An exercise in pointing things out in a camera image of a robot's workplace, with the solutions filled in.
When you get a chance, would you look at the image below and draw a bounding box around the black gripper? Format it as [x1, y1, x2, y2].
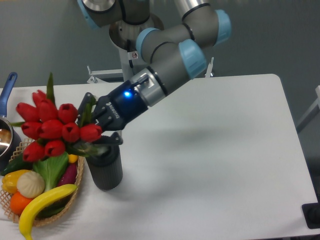
[77, 80, 148, 146]

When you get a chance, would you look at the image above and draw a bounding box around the red tulip bouquet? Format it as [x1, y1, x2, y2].
[13, 74, 110, 163]

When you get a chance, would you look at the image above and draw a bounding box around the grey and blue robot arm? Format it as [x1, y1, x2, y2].
[78, 0, 232, 131]

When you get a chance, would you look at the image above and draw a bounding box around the dark grey ribbed vase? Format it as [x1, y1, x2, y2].
[86, 145, 123, 191]

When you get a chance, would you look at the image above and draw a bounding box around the yellow squash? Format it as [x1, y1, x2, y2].
[68, 154, 79, 164]

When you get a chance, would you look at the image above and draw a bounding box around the purple eggplant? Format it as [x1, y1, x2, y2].
[56, 163, 77, 187]

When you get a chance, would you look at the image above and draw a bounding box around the green lettuce leaf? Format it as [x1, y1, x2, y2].
[32, 152, 69, 192]

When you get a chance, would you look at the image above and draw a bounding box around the woven wicker basket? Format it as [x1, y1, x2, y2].
[0, 138, 85, 227]

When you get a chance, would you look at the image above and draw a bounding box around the green cucumber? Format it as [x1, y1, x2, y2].
[0, 153, 33, 176]

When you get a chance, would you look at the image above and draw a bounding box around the white steamed bun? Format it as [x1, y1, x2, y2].
[16, 171, 45, 199]

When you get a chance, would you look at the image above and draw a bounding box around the yellow bell pepper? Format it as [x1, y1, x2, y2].
[1, 169, 30, 194]

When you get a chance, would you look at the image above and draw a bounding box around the yellow banana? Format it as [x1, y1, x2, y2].
[18, 184, 78, 240]

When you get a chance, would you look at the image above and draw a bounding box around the orange fruit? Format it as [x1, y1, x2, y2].
[9, 191, 33, 216]

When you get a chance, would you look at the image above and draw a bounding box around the black box at table edge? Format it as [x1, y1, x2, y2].
[301, 202, 320, 229]

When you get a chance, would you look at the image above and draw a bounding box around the white metal base bracket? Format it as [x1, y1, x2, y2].
[86, 57, 215, 84]

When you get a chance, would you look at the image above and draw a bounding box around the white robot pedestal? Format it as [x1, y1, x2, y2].
[109, 13, 164, 81]

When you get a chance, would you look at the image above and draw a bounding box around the blue handled saucepan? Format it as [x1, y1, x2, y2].
[0, 72, 21, 171]

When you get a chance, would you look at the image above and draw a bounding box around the white frame at right edge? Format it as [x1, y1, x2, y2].
[296, 85, 320, 134]

